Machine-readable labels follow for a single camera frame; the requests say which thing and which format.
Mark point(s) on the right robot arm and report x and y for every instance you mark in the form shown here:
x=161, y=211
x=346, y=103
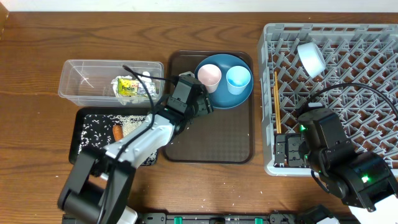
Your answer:
x=361, y=180

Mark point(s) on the brown serving tray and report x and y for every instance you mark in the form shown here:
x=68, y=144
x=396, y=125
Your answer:
x=224, y=136

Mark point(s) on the dark blue plate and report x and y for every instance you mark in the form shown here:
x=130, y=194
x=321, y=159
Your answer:
x=221, y=98

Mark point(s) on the light blue cup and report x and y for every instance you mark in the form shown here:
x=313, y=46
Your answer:
x=238, y=78

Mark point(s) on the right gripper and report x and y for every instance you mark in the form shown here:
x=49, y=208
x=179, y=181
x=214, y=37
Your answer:
x=293, y=143

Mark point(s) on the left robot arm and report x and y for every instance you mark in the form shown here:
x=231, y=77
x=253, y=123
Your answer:
x=98, y=186

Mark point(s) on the pink cup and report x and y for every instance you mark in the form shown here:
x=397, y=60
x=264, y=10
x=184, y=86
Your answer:
x=210, y=75

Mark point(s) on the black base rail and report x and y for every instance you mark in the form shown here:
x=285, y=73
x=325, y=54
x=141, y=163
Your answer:
x=162, y=218

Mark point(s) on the grey dishwasher rack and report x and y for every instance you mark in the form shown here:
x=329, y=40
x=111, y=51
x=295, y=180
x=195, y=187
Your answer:
x=359, y=84

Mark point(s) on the light blue bowl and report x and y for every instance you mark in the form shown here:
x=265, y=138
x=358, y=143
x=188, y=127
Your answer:
x=311, y=58

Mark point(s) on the orange sausage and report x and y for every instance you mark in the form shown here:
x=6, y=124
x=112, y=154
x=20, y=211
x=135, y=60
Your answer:
x=118, y=132

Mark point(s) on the yellow green snack wrapper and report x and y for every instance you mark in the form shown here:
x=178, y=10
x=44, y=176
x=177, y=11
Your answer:
x=147, y=89

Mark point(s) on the clear plastic bin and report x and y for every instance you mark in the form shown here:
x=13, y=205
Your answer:
x=88, y=82

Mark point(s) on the wooden chopstick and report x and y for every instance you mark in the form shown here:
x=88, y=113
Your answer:
x=275, y=82
x=277, y=110

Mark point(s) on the black food waste tray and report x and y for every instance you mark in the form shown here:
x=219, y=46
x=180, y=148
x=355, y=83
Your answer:
x=94, y=126

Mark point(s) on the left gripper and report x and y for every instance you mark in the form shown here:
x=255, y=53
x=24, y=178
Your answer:
x=209, y=108

